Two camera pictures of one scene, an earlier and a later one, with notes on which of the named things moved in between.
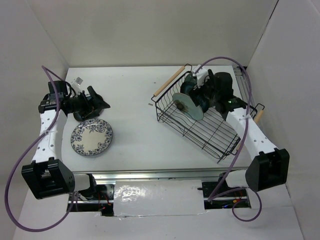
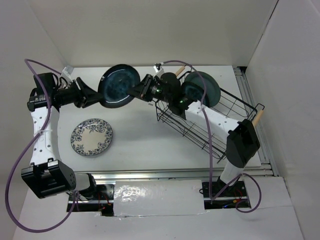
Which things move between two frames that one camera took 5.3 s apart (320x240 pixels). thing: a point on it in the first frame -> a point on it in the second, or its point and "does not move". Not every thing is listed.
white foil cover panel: x=160 y=197 does not move
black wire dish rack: x=211 y=132 does not move
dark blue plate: x=187 y=87 does not move
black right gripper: x=198 y=91 -> x=141 y=90
